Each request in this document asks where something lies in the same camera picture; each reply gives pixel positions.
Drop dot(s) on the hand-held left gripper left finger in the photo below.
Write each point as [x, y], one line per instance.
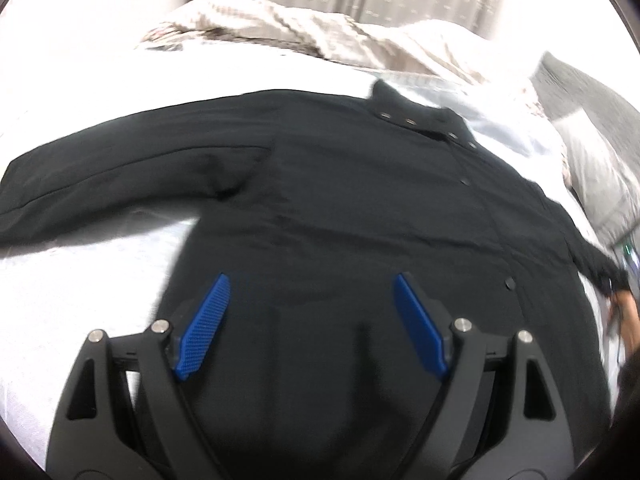
[202, 330]

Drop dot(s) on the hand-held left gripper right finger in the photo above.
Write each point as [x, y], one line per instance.
[420, 330]

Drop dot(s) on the black jacket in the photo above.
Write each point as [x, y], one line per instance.
[325, 200]

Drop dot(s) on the person's right forearm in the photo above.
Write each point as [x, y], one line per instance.
[630, 325]

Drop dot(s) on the grey pillow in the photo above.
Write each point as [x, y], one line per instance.
[590, 160]

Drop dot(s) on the grey checked bedspread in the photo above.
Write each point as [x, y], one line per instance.
[75, 280]

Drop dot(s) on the striped duvet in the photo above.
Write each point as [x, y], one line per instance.
[280, 25]

